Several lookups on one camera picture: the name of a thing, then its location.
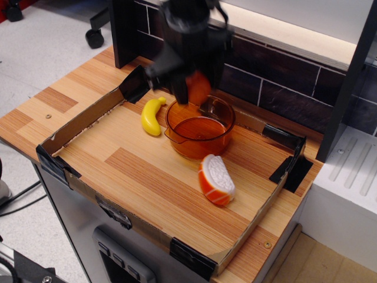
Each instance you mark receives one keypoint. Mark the black office chair base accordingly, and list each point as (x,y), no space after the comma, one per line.
(12,12)

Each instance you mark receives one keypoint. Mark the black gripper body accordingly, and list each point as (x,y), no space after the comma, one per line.
(189,47)

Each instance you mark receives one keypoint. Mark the orange toy carrot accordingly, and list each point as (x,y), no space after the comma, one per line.
(198,87)

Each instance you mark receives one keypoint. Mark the black metal equipment corner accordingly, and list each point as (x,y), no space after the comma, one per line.
(16,267)

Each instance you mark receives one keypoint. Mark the yellow toy banana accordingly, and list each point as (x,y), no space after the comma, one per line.
(148,116)

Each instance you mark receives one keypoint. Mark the orange white salmon sushi toy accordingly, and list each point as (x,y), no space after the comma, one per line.
(215,181)

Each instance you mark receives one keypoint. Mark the orange transparent plastic pot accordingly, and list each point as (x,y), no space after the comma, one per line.
(197,131)

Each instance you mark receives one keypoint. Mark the white toy sink drainboard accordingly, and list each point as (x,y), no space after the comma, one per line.
(340,210)

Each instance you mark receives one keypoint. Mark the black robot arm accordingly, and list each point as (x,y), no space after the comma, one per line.
(194,11)

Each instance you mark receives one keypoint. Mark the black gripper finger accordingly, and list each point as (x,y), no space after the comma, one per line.
(179,89)

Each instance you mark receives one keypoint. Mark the cardboard fence with black tape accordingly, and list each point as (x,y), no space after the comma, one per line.
(102,170)

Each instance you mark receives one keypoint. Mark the grey control panel with buttons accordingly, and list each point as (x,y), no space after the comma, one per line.
(120,265)

